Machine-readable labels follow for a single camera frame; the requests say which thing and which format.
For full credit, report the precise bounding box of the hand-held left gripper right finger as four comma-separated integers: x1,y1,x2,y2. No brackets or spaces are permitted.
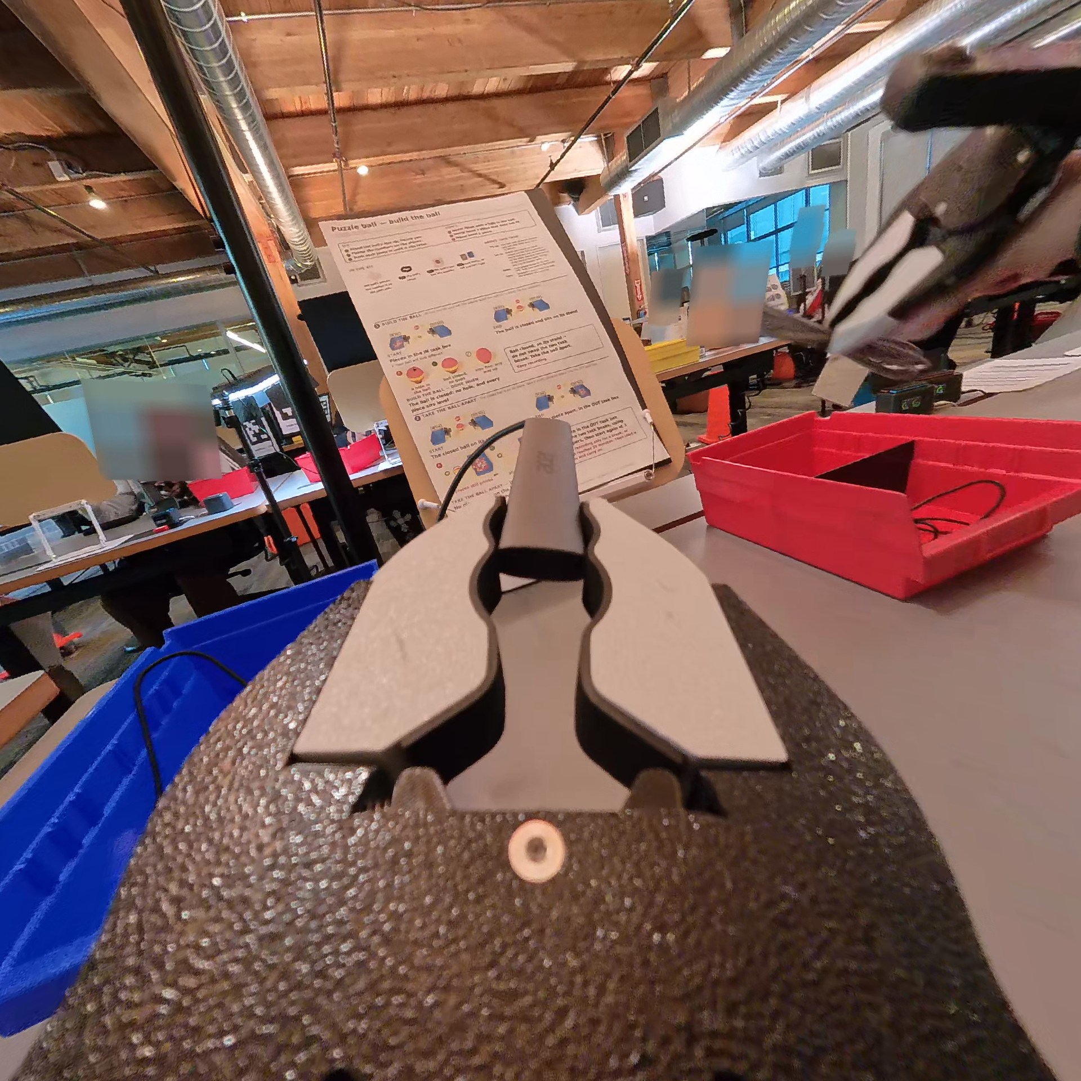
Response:
578,498,790,807

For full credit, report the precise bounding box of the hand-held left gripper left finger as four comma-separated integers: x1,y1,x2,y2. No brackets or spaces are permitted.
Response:
291,497,510,790

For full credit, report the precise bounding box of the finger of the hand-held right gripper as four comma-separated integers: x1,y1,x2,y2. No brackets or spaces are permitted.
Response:
823,243,951,377
832,207,926,318

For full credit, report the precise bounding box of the grey braided cable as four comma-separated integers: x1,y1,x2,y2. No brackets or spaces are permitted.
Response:
764,306,834,349

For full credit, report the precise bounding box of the red plastic bin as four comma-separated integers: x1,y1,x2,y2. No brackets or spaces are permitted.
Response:
688,411,1081,601

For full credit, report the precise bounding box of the black device with green label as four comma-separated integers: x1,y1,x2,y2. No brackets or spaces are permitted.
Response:
874,377,964,417

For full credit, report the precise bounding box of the white paper sheet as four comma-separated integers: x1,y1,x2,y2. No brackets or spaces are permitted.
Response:
961,355,1081,394

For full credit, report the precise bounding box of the black bin divider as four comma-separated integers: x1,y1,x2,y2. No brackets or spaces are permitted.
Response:
815,439,917,518

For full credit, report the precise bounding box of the small red bin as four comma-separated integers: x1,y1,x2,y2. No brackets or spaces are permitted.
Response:
187,467,256,501
296,433,383,484

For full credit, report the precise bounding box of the tan rounded board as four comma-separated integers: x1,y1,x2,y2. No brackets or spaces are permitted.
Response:
327,361,390,429
0,433,118,526

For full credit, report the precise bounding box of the white work table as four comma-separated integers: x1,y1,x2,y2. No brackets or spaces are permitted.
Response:
0,456,407,596

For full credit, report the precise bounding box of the black monitor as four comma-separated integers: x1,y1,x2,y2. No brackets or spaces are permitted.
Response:
297,291,377,374

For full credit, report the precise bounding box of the printed instruction sheet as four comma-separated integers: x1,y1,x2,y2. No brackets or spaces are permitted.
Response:
319,190,672,508

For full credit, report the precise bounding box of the clear acrylic stand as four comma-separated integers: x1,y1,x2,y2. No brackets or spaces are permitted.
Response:
28,501,106,565

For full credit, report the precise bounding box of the blue plastic bin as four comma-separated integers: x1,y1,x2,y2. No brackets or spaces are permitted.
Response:
0,557,378,1035

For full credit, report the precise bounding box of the black metal pole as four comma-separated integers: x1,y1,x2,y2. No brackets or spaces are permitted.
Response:
122,0,381,584

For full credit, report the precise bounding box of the silver ventilation duct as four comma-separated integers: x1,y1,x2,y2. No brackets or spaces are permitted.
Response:
722,0,1081,174
600,0,964,197
160,0,326,284

